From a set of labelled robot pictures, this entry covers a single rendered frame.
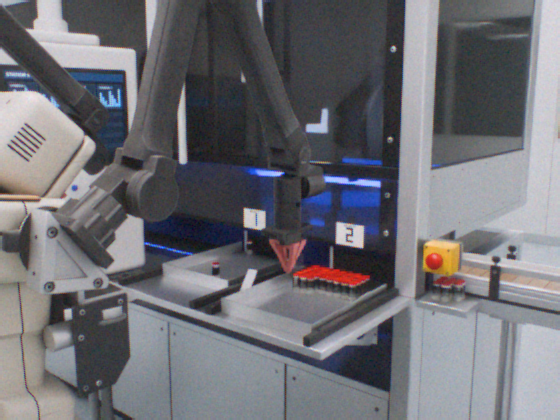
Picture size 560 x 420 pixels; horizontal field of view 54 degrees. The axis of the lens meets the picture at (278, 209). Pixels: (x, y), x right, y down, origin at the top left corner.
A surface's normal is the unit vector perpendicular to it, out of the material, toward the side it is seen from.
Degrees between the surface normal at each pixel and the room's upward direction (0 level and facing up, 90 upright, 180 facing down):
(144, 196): 95
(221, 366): 90
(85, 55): 90
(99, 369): 90
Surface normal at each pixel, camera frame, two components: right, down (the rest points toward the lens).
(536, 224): -0.62, 0.14
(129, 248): 0.71, 0.13
